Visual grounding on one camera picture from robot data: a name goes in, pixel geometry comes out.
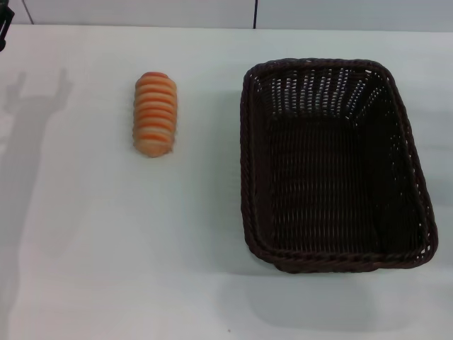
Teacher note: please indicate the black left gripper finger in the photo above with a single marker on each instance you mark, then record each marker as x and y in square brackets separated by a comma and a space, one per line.
[4, 25]

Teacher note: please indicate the orange striped bread loaf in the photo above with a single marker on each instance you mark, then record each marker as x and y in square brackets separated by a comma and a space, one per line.
[154, 113]

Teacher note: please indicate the dark brown wicker basket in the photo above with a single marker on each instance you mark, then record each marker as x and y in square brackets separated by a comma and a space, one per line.
[318, 184]

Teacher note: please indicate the black vertical wall strip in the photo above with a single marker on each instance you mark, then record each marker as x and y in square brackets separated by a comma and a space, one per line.
[255, 14]

